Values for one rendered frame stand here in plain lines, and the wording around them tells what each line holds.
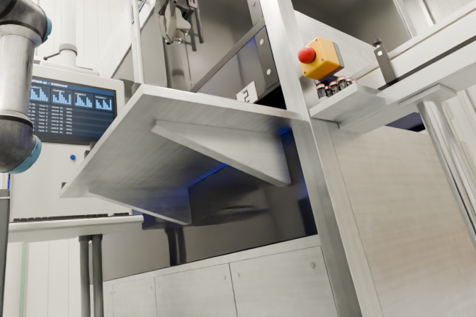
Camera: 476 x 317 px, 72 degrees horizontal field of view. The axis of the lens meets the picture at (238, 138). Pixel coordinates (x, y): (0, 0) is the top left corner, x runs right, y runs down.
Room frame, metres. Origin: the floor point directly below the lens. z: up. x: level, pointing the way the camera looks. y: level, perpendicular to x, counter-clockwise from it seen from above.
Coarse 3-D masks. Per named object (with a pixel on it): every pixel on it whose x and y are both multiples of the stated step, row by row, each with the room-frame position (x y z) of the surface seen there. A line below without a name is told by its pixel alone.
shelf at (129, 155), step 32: (160, 96) 0.50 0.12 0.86; (192, 96) 0.54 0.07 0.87; (128, 128) 0.60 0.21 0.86; (256, 128) 0.73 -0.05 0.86; (288, 128) 0.77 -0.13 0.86; (96, 160) 0.74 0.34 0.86; (128, 160) 0.78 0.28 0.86; (160, 160) 0.83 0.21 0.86; (192, 160) 0.88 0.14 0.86; (64, 192) 0.96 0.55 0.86
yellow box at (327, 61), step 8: (312, 40) 0.67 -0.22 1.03; (320, 40) 0.65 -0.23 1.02; (328, 40) 0.67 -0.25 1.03; (320, 48) 0.65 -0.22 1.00; (328, 48) 0.67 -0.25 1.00; (336, 48) 0.69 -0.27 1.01; (320, 56) 0.66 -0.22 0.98; (328, 56) 0.66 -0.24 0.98; (336, 56) 0.68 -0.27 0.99; (304, 64) 0.70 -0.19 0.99; (312, 64) 0.68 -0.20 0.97; (320, 64) 0.67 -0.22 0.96; (328, 64) 0.67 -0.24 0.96; (336, 64) 0.68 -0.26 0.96; (304, 72) 0.70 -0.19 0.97; (312, 72) 0.69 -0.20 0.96; (320, 72) 0.70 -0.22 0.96; (328, 72) 0.71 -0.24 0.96; (336, 72) 0.71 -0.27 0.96; (320, 80) 0.74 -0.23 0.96
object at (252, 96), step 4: (252, 84) 0.85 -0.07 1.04; (244, 88) 0.87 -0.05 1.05; (248, 88) 0.86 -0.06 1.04; (252, 88) 0.85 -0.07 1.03; (240, 92) 0.89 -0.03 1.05; (248, 92) 0.86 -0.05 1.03; (252, 92) 0.85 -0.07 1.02; (240, 96) 0.89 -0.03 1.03; (244, 96) 0.88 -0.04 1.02; (248, 96) 0.87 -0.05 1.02; (252, 96) 0.85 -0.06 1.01; (256, 96) 0.84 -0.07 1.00; (240, 100) 0.89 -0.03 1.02; (252, 100) 0.86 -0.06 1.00
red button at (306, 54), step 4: (300, 48) 0.66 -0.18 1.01; (304, 48) 0.65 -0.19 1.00; (308, 48) 0.65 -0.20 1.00; (312, 48) 0.66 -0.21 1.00; (300, 52) 0.66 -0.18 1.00; (304, 52) 0.65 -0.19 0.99; (308, 52) 0.65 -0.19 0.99; (312, 52) 0.65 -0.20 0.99; (300, 56) 0.66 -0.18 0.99; (304, 56) 0.66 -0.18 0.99; (308, 56) 0.65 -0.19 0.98; (312, 56) 0.66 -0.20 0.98; (300, 60) 0.67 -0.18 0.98; (304, 60) 0.66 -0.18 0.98; (308, 60) 0.66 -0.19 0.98
